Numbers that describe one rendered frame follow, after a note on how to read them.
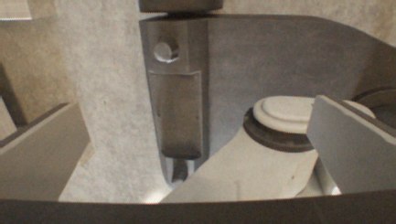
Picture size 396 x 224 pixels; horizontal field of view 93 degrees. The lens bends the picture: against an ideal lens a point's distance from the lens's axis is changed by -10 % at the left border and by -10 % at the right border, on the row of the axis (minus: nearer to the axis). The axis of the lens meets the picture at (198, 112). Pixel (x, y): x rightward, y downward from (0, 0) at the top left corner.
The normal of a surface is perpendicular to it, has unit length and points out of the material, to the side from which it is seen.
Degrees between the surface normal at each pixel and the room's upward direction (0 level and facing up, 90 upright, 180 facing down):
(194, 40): 45
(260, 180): 90
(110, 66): 0
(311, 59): 0
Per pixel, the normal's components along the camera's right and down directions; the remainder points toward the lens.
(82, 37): -0.19, 0.49
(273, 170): -0.03, -0.87
